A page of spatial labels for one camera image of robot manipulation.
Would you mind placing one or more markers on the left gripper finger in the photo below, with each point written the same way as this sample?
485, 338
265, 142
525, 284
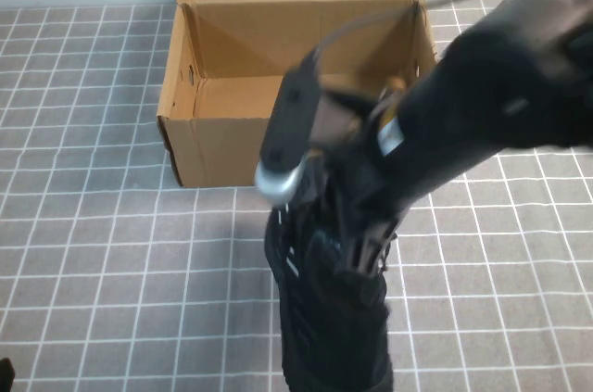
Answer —
5, 378

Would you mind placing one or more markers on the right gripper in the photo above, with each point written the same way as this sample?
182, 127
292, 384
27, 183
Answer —
357, 183

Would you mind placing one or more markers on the black knit sneaker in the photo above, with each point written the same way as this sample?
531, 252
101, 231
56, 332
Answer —
324, 345

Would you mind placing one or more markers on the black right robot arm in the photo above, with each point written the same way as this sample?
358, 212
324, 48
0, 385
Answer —
486, 100

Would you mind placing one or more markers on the brown cardboard shoe box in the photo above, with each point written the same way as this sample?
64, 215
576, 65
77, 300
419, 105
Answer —
222, 151

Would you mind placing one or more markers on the grey white-grid tablecloth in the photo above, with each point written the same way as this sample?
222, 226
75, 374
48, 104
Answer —
116, 271

